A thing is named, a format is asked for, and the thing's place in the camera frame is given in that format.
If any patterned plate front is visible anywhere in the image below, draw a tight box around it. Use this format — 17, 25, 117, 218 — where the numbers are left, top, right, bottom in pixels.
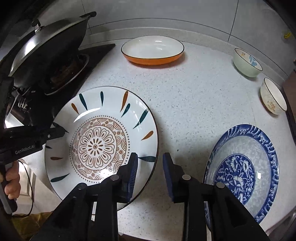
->
45, 86, 159, 199

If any blue white porcelain bowl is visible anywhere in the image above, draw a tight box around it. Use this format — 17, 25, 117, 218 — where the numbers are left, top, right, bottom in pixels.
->
203, 124, 279, 223

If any white bowl gold rim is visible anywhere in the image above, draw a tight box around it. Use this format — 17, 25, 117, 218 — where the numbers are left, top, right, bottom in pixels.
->
260, 77, 287, 115

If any orange rimmed white dish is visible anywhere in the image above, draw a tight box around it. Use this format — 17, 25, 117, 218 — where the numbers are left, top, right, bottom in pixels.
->
121, 36, 185, 66

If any green bowl blue leaf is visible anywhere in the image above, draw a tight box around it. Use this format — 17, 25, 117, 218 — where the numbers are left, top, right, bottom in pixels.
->
233, 48, 263, 78

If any person left hand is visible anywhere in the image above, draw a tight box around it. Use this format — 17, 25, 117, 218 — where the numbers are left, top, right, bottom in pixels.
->
4, 161, 21, 200

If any black gas stove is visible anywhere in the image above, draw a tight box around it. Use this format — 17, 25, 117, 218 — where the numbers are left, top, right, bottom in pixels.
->
9, 43, 115, 126

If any black wok with lid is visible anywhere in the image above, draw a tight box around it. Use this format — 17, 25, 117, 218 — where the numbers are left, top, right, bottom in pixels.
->
9, 11, 96, 88

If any rose gold rice cooker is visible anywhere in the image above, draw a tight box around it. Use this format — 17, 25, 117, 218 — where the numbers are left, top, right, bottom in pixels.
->
282, 69, 296, 142

